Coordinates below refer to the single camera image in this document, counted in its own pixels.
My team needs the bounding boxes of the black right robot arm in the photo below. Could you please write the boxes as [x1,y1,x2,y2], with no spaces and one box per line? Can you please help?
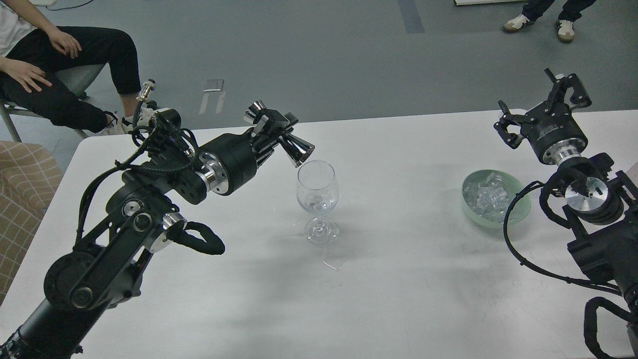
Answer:
[493,69,638,359]

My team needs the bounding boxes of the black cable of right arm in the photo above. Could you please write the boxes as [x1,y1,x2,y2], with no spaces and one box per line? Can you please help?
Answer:
[502,180,621,295]

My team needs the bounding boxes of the steel double jigger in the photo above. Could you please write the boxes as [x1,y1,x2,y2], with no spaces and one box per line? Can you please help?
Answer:
[244,100,315,168]

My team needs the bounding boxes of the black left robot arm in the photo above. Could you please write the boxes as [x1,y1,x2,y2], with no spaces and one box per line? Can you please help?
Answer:
[1,80,315,359]

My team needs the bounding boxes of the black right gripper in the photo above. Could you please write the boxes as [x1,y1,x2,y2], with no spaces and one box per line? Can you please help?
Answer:
[493,68,593,165]

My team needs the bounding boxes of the seated person in black trousers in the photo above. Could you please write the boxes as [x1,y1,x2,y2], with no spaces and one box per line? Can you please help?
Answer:
[0,0,168,136]

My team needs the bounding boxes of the clear wine glass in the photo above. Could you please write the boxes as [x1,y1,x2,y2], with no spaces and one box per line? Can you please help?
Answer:
[296,161,339,246]

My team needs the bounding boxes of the ice cubes pile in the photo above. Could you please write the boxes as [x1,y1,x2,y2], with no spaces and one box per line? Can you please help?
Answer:
[461,170,522,228]

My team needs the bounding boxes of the checked beige cushion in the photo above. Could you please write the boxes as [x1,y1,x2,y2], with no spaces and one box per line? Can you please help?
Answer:
[0,141,62,302]

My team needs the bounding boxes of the standing person's feet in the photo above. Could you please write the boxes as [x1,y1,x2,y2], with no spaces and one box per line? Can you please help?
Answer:
[502,0,597,43]

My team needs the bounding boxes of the green bowl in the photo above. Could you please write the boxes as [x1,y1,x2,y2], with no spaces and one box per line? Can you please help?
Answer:
[462,170,531,229]

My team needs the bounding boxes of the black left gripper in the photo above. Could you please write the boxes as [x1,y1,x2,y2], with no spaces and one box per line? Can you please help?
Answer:
[199,109,299,196]

